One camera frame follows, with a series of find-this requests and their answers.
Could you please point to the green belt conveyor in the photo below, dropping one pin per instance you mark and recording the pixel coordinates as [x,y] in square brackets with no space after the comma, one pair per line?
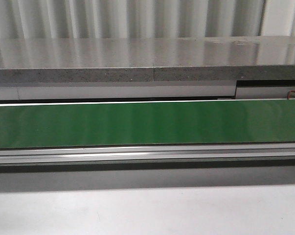
[157,130]

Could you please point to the grey stone counter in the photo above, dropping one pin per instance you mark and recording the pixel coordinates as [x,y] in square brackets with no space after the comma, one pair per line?
[85,60]

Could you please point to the white corrugated curtain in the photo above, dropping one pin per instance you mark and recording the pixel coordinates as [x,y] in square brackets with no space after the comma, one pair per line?
[145,18]

